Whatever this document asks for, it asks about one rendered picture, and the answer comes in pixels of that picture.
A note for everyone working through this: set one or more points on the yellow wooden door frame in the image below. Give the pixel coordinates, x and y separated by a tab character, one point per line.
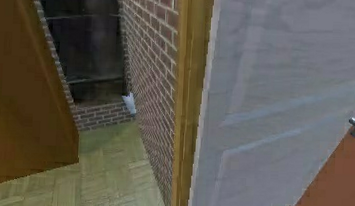
189	101

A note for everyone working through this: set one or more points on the black fireplace opening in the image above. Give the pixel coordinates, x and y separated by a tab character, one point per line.
88	43

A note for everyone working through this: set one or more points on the orange-brown wooden door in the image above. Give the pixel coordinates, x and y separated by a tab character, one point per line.
335	184

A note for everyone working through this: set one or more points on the small white object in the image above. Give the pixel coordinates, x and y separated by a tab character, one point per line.
130	103

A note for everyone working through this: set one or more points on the brown wooden cabinet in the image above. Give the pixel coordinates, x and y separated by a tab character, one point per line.
22	91

